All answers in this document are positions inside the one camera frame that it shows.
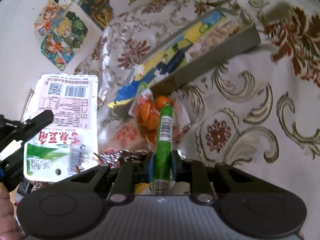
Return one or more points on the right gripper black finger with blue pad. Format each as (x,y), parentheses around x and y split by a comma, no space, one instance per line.
(130,174)
(194,173)

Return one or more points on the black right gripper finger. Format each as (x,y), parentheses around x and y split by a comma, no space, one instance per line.
(23,131)

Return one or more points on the green sausage stick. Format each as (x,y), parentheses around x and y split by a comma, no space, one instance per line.
(162,158)

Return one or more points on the white green tofu snack packet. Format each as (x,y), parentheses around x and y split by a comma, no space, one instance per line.
(69,144)

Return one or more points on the clear packet dark dried snack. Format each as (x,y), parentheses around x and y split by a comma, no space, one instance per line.
(122,144)

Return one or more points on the person's left hand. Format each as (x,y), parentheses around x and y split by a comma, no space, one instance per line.
(9,228)

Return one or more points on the orange snack bag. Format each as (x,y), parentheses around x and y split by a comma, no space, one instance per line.
(146,110)

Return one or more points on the anime girl drawing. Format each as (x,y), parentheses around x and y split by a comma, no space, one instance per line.
(56,50)

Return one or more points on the floral bedspread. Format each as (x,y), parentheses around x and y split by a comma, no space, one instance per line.
(259,111)

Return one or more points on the blue yellow painted paper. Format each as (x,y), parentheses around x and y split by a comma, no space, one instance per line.
(165,60)

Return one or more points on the blond boy drawing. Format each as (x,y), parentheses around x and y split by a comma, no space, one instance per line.
(72,30)

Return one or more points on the small girl drawing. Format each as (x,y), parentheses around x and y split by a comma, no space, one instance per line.
(48,17)

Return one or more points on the grey tray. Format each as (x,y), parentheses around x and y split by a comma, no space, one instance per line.
(244,40)

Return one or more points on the rice cracker packet in tray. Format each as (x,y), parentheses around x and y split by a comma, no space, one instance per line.
(215,36)

